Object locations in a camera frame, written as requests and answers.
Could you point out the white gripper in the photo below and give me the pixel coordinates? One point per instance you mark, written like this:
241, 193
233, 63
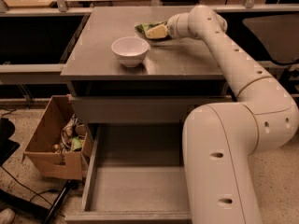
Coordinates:
172, 26

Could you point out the green jalapeno chip bag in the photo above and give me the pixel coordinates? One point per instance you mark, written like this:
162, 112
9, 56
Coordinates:
143, 27

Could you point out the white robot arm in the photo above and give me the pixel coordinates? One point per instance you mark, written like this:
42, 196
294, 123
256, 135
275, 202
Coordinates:
218, 138

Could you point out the grey drawer cabinet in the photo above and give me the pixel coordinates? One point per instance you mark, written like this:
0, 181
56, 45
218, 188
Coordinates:
133, 95

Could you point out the closed grey upper drawer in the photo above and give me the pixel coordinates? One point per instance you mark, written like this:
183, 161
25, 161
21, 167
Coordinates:
125, 110

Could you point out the open grey middle drawer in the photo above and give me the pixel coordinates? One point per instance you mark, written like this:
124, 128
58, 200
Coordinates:
135, 176

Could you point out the white ceramic bowl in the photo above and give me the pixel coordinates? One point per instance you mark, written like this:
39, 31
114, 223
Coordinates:
130, 51

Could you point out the cardboard box with trash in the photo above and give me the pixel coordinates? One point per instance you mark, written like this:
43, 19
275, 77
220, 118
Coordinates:
43, 148

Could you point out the black stand leg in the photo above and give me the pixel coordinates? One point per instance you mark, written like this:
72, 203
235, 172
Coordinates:
69, 184

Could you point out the black chair base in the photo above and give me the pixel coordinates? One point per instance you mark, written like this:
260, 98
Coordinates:
7, 146

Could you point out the white shoe tip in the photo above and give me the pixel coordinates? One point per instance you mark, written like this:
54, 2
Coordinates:
7, 216

